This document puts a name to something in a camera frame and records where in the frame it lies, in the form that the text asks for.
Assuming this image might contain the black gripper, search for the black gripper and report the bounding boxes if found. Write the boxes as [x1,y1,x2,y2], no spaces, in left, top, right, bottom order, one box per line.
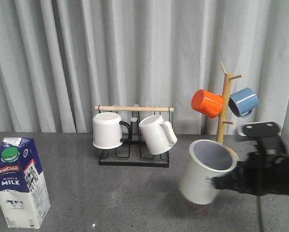
[212,122,289,196]

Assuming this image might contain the pale green mug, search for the pale green mug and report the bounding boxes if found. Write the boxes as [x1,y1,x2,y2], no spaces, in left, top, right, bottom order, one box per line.
[179,139,239,205]

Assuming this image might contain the blue white milk carton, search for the blue white milk carton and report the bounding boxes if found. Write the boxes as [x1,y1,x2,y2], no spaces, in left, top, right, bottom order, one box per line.
[0,137,51,229]

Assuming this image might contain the wooden mug tree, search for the wooden mug tree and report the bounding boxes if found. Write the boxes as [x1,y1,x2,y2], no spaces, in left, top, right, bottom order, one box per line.
[216,62,244,145]

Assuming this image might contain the blue mug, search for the blue mug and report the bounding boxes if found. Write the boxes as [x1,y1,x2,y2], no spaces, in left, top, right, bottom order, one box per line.
[228,87,259,118]

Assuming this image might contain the orange mug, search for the orange mug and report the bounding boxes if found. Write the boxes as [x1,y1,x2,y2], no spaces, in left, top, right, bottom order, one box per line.
[191,89,224,118]

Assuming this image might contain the white ribbed mug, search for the white ribbed mug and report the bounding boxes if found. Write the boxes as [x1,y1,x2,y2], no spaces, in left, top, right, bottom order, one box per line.
[139,115,177,155]

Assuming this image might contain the grey curtain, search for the grey curtain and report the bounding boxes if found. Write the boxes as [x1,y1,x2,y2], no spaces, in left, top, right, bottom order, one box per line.
[0,0,289,135]

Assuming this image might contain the black wire mug rack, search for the black wire mug rack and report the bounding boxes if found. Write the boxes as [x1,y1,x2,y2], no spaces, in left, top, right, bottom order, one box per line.
[95,105,174,168]

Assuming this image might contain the white mug black handle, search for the white mug black handle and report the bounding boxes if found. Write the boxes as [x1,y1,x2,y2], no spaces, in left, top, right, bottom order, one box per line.
[92,112,132,149]

